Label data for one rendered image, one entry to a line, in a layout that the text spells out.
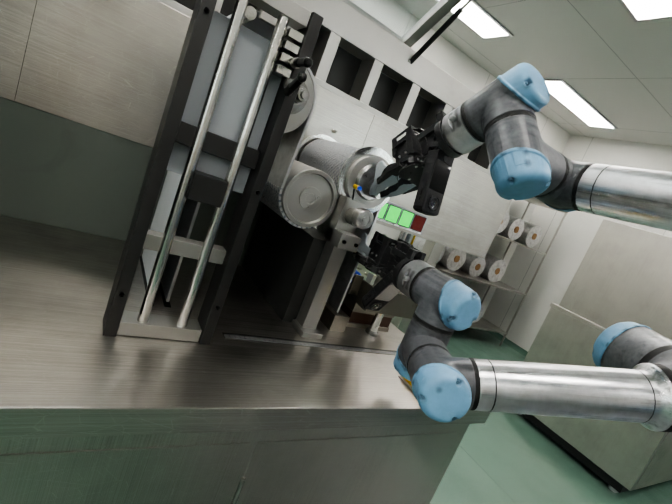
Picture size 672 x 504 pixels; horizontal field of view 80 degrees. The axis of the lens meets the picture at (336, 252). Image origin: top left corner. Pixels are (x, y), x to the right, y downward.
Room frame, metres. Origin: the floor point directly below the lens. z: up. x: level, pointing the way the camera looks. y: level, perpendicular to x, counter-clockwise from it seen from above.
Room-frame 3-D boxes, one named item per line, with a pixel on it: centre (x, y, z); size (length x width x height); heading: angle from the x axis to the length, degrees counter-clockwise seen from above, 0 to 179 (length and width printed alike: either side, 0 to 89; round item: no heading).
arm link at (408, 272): (0.76, -0.16, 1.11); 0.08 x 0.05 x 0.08; 124
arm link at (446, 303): (0.70, -0.21, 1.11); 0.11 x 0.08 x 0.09; 34
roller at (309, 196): (0.92, 0.16, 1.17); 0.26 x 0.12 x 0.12; 34
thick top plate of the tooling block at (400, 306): (1.12, -0.07, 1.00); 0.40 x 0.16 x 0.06; 34
